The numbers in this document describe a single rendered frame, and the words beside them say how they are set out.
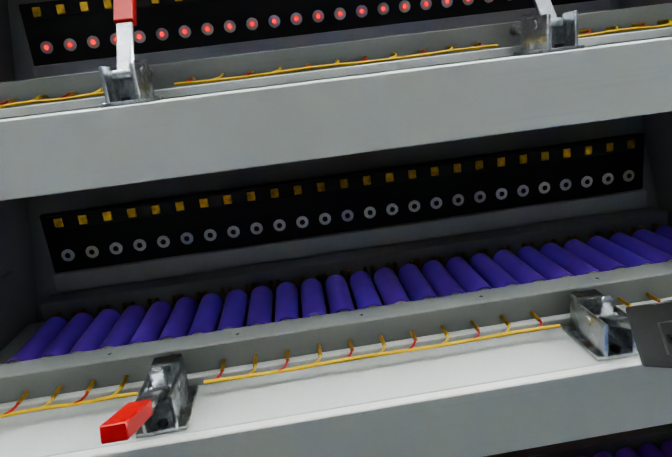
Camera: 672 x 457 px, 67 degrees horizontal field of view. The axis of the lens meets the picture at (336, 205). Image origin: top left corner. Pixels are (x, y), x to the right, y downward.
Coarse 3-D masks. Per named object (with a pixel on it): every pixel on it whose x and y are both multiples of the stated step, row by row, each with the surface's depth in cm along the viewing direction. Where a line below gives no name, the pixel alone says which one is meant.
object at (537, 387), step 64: (640, 192) 47; (192, 256) 45; (256, 256) 45; (0, 320) 40; (256, 384) 32; (320, 384) 31; (384, 384) 30; (448, 384) 29; (512, 384) 29; (576, 384) 29; (640, 384) 29; (0, 448) 29; (64, 448) 28; (128, 448) 27; (192, 448) 28; (256, 448) 28; (320, 448) 28; (384, 448) 29; (448, 448) 29; (512, 448) 30
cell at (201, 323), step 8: (208, 296) 41; (216, 296) 41; (200, 304) 40; (208, 304) 39; (216, 304) 40; (200, 312) 38; (208, 312) 38; (216, 312) 39; (200, 320) 37; (208, 320) 37; (216, 320) 38; (192, 328) 36; (200, 328) 35; (208, 328) 36; (216, 328) 37
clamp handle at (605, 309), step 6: (600, 300) 30; (606, 300) 30; (612, 300) 30; (600, 306) 30; (606, 306) 30; (612, 306) 30; (600, 312) 30; (606, 312) 30; (612, 312) 30; (600, 318) 30; (606, 318) 30; (612, 318) 29; (618, 318) 29; (624, 318) 29; (612, 324) 29; (618, 324) 29; (624, 324) 28
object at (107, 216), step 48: (576, 144) 46; (624, 144) 46; (240, 192) 44; (288, 192) 44; (336, 192) 45; (384, 192) 46; (432, 192) 46; (528, 192) 47; (576, 192) 47; (48, 240) 44; (96, 240) 44; (144, 240) 44; (240, 240) 45
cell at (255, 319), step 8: (256, 288) 41; (264, 288) 41; (256, 296) 40; (264, 296) 40; (272, 296) 41; (256, 304) 38; (264, 304) 38; (272, 304) 40; (248, 312) 38; (256, 312) 37; (264, 312) 37; (248, 320) 36; (256, 320) 36; (264, 320) 36
